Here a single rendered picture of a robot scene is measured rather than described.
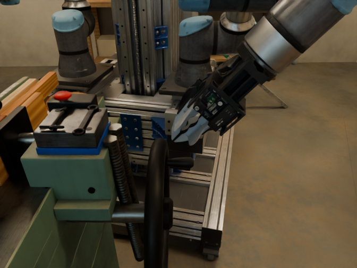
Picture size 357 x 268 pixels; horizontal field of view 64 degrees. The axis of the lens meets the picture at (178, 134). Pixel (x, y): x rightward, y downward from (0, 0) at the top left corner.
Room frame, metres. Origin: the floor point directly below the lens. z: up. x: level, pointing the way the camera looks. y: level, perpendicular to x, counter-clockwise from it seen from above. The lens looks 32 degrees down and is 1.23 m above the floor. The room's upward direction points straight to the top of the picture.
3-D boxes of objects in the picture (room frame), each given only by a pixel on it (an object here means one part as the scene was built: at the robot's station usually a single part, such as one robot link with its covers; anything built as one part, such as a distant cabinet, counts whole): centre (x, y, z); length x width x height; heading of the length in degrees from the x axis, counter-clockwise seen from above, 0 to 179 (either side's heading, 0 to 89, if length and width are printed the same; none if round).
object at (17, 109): (0.43, 0.26, 0.95); 0.09 x 0.07 x 0.09; 179
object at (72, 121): (0.43, 0.18, 0.99); 0.13 x 0.11 x 0.06; 179
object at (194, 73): (1.04, -0.06, 0.87); 0.15 x 0.15 x 0.10
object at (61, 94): (0.46, 0.21, 1.02); 0.03 x 0.03 x 0.01
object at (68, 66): (1.15, 0.42, 0.87); 0.15 x 0.15 x 0.10
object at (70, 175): (0.43, 0.18, 0.91); 0.15 x 0.14 x 0.09; 179
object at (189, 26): (1.04, -0.07, 0.98); 0.13 x 0.12 x 0.14; 89
